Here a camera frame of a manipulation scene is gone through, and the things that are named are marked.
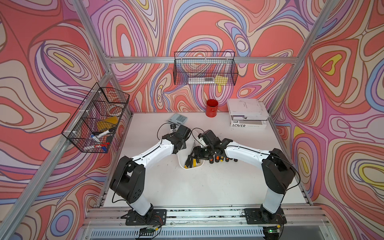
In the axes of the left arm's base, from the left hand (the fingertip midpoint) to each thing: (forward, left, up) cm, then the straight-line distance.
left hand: (179, 144), depth 90 cm
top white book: (+29, -47, +2) cm, 56 cm away
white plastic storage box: (-4, -2, -6) cm, 8 cm away
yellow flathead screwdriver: (-8, -9, -8) cm, 15 cm away
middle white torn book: (+25, -50, -2) cm, 56 cm away
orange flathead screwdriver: (-20, -27, +18) cm, 38 cm away
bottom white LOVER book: (+21, -49, -6) cm, 54 cm away
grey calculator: (+29, +4, -8) cm, 30 cm away
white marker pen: (-7, +34, +20) cm, 40 cm away
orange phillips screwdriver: (-6, -23, -7) cm, 25 cm away
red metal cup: (+33, -22, 0) cm, 40 cm away
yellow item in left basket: (-4, +33, +23) cm, 40 cm away
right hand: (-10, -9, -2) cm, 13 cm away
